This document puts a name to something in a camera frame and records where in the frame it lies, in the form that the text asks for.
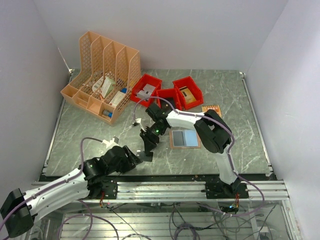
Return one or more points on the peach mesh file organizer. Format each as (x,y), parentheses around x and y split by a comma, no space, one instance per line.
(109,71)

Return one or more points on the blue capped bottle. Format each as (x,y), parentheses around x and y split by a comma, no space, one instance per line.
(107,113)

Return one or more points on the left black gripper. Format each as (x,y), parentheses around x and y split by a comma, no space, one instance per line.
(130,160)

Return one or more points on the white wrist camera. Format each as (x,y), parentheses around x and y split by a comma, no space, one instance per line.
(109,144)
(141,123)

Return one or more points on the red white box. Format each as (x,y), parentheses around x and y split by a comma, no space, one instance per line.
(117,99)

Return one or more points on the red bin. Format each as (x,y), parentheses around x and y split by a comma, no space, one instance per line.
(190,83)
(171,95)
(145,79)

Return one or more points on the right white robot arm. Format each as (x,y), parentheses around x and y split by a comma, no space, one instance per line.
(168,118)

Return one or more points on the black VIP card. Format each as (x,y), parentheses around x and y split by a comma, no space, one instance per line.
(146,156)

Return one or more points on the grey white boxes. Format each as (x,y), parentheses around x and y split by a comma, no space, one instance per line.
(146,91)

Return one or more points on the white labelled packet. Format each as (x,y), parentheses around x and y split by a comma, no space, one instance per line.
(97,84)

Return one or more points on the orange patterned card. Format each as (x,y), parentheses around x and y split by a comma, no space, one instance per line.
(216,108)

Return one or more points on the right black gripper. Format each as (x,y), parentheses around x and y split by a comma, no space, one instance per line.
(150,142)

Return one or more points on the green white box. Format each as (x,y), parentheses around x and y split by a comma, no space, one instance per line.
(107,86)

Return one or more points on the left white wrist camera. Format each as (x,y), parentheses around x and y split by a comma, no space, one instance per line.
(109,144)

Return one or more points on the gold striped card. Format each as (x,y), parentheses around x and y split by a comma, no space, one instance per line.
(187,94)

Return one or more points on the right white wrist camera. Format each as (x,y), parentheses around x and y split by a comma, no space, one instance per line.
(141,123)

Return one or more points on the aluminium rail frame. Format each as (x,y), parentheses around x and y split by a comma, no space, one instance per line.
(174,211)

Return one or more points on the grey plain card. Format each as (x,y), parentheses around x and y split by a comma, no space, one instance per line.
(178,138)

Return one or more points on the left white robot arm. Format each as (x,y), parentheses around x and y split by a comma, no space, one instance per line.
(21,210)

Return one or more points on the tan leather card holder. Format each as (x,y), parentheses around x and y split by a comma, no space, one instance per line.
(191,139)

